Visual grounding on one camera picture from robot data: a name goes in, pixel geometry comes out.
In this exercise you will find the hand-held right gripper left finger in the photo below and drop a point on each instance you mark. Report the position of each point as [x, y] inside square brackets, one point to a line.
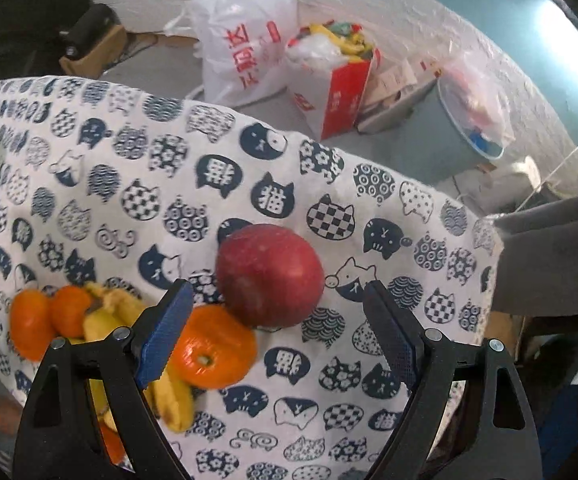
[166, 335]

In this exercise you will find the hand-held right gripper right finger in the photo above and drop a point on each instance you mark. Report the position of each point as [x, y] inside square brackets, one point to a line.
[391, 335]

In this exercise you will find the orange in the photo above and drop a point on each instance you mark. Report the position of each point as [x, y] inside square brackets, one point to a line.
[71, 310]
[29, 322]
[111, 442]
[214, 347]

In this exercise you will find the yellow banana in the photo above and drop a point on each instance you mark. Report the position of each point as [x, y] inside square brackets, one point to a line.
[174, 405]
[101, 322]
[104, 405]

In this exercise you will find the red apple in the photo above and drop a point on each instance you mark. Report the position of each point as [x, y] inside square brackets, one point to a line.
[269, 275]

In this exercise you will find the cat print tablecloth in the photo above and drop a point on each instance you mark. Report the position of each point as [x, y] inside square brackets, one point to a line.
[119, 210]

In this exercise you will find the grey upholstered chair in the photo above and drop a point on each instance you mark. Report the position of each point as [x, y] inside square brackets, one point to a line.
[554, 255]

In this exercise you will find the brown cardboard box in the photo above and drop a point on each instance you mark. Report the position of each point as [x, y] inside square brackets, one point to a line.
[99, 52]

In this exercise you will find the dark furniture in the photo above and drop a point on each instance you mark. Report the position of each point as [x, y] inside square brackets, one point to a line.
[19, 15]

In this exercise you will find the grey bucket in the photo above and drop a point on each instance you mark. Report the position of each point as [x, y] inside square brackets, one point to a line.
[429, 135]

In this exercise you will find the white jug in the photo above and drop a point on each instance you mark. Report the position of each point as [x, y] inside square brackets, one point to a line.
[519, 172]

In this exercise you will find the black device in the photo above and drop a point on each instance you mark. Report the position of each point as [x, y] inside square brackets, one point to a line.
[89, 27]

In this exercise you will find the flat paper cartons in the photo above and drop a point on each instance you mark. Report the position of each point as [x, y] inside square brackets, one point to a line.
[394, 90]

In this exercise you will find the red bag with items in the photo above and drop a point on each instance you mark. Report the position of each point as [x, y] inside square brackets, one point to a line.
[339, 95]

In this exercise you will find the clear plastic bag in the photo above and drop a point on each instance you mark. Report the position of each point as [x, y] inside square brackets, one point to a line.
[479, 95]

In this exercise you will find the white plastic bag red print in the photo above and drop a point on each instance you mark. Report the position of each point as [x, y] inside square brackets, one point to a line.
[244, 45]

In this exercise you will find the pile of colourful toys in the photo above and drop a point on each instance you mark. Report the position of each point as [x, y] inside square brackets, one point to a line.
[344, 35]

